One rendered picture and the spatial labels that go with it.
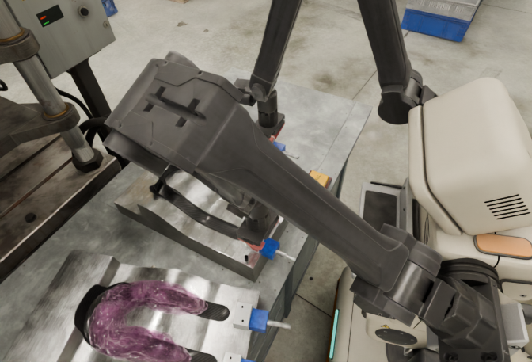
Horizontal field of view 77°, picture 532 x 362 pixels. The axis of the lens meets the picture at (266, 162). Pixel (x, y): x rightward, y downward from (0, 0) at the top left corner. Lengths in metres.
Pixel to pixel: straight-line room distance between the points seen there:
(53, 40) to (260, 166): 1.12
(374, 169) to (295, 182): 2.02
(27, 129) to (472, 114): 1.15
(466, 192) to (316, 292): 1.38
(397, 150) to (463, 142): 1.97
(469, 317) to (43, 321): 0.84
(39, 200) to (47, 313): 0.52
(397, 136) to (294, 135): 1.40
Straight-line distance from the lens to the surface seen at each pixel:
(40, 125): 1.23
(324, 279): 1.85
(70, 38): 1.36
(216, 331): 0.88
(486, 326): 0.56
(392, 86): 0.74
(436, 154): 0.54
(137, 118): 0.30
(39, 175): 1.48
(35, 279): 1.19
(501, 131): 0.54
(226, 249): 0.92
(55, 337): 0.95
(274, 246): 0.89
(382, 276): 0.44
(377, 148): 2.47
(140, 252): 1.08
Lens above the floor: 1.69
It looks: 48 degrees down
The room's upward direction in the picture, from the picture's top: 3 degrees counter-clockwise
